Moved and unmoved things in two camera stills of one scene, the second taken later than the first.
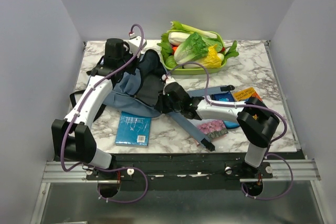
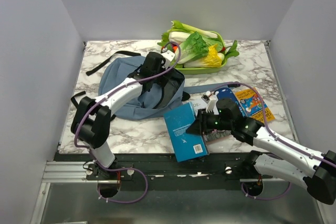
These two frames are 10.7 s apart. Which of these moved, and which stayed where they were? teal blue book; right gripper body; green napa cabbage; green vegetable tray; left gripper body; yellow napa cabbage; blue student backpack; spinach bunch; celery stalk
Moved: right gripper body; teal blue book; blue student backpack; left gripper body
Stayed: green napa cabbage; yellow napa cabbage; green vegetable tray; celery stalk; spinach bunch
